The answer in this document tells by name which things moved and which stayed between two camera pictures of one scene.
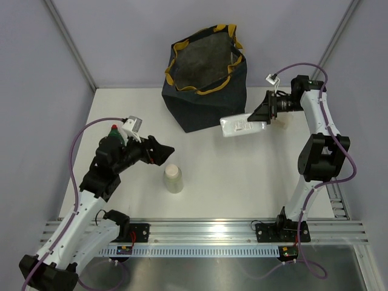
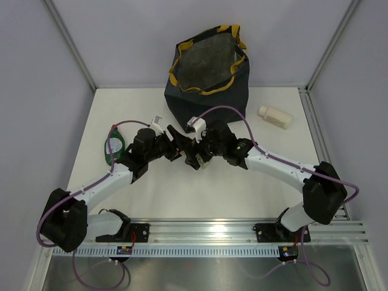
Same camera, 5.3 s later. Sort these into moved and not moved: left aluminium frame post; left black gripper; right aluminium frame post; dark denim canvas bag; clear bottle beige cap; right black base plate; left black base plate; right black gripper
Moved: right black gripper; left black gripper; clear bottle beige cap
Not moved: right aluminium frame post; left aluminium frame post; left black base plate; right black base plate; dark denim canvas bag
